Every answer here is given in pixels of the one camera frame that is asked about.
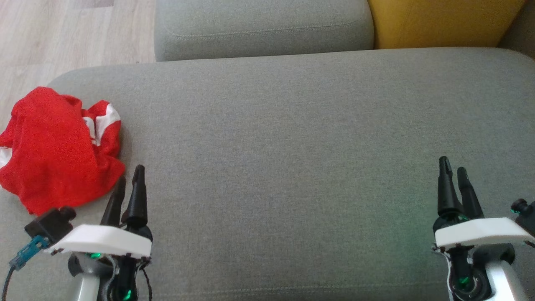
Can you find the large grey fabric ottoman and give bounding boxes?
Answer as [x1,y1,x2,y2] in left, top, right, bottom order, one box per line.
[0,47,535,301]

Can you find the red jersey with white trim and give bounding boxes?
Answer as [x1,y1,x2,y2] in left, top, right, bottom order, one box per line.
[0,87,126,216]

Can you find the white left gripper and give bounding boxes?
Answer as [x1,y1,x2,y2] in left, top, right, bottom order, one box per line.
[44,165,153,301]

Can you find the left camera cable blue plug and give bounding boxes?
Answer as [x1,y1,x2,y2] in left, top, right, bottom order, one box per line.
[2,235,48,301]

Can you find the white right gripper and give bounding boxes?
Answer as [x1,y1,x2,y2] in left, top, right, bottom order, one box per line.
[433,157,535,301]

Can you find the large yellow sofa backrest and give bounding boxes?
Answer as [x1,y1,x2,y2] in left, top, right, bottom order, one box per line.
[368,0,526,50]

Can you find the wide grey sofa seat cushion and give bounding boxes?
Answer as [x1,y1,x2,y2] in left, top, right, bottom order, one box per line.
[154,0,375,62]

